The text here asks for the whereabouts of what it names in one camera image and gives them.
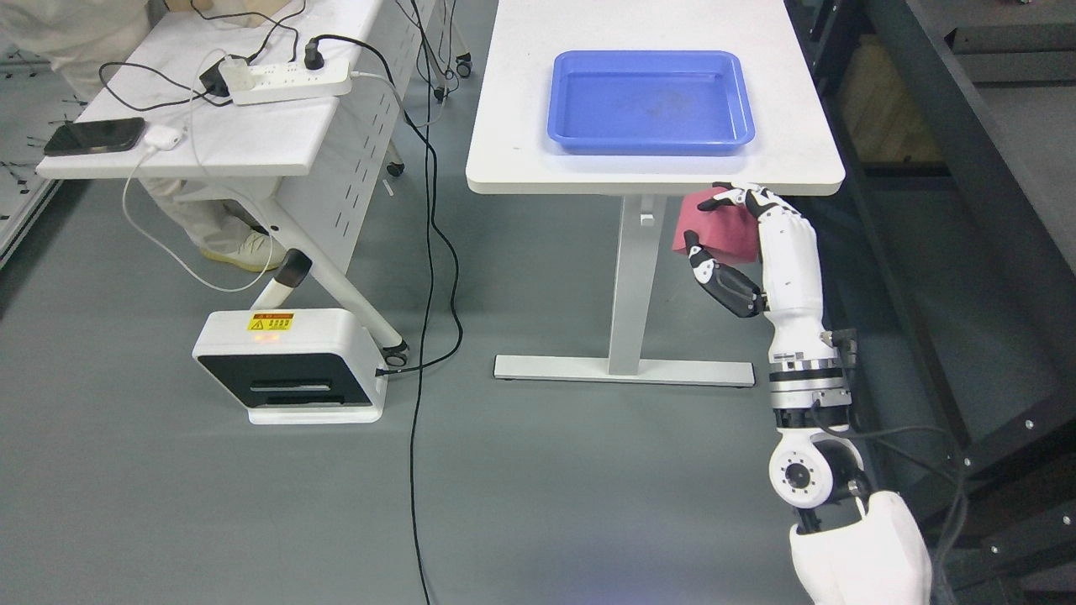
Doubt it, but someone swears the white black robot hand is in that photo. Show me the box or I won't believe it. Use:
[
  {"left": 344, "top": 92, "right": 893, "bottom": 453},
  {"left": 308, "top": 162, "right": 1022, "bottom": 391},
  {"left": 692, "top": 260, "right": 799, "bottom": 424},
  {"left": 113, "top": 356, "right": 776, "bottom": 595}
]
[{"left": 677, "top": 182, "right": 837, "bottom": 363}]

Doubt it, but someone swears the pink foam block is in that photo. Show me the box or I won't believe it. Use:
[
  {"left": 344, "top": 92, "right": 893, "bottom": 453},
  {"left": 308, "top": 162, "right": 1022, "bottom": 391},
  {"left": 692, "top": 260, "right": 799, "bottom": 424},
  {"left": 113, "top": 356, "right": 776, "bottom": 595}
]
[{"left": 670, "top": 187, "right": 760, "bottom": 265}]

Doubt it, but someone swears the black metal shelf right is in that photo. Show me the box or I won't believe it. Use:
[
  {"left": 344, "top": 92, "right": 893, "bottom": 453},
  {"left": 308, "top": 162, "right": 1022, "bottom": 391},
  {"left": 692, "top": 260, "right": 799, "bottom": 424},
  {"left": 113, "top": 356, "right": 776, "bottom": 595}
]
[{"left": 785, "top": 1, "right": 1073, "bottom": 604}]

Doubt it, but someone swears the white table with tray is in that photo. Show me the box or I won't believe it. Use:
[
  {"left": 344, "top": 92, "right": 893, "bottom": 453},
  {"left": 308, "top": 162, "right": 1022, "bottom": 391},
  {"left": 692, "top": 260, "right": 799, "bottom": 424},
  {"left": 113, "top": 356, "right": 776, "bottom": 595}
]
[{"left": 466, "top": 1, "right": 846, "bottom": 386}]

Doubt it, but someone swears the blue plastic tray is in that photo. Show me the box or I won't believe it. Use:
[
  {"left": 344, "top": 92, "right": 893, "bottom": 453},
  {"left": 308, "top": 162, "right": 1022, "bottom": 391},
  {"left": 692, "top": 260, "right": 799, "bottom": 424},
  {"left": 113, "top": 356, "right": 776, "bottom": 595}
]
[{"left": 546, "top": 50, "right": 756, "bottom": 156}]

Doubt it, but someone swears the white floor device box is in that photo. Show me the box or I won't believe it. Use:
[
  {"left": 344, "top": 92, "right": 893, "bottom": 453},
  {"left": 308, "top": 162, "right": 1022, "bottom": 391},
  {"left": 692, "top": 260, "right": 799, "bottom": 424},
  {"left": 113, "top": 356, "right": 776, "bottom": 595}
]
[{"left": 192, "top": 308, "right": 388, "bottom": 425}]

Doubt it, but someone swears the white side desk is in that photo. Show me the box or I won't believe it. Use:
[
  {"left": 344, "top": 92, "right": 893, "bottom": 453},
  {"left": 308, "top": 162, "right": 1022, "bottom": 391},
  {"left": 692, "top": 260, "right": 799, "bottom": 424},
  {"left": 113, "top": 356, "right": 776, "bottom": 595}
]
[{"left": 37, "top": 1, "right": 433, "bottom": 366}]

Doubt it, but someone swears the white power strip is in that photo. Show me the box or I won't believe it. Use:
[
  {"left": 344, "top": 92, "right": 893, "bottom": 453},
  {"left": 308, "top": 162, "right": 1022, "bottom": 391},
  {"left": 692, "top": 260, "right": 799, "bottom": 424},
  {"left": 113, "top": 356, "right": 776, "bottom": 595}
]
[{"left": 220, "top": 57, "right": 352, "bottom": 105}]

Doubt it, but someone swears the white charger adapter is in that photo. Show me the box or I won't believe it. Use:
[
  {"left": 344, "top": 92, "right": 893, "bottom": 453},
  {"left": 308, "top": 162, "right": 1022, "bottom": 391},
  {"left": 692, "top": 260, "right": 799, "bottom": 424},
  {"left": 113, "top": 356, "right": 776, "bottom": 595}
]
[{"left": 143, "top": 124, "right": 186, "bottom": 152}]

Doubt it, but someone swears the black smartphone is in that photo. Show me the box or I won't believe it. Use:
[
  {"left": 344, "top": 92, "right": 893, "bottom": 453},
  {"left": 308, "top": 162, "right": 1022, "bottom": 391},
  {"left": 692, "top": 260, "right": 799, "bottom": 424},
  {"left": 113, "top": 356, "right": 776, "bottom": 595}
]
[{"left": 42, "top": 116, "right": 147, "bottom": 157}]

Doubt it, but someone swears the person in white clothes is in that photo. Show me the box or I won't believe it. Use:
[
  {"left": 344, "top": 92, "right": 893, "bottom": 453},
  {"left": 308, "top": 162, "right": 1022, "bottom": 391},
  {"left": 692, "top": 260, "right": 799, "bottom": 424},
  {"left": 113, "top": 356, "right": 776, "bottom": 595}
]
[{"left": 1, "top": 1, "right": 286, "bottom": 272}]

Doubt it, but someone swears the black power cable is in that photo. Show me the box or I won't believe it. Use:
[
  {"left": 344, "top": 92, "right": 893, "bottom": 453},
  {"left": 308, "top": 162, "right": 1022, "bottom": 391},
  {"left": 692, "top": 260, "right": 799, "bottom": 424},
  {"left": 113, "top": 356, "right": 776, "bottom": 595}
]
[{"left": 305, "top": 0, "right": 465, "bottom": 605}]

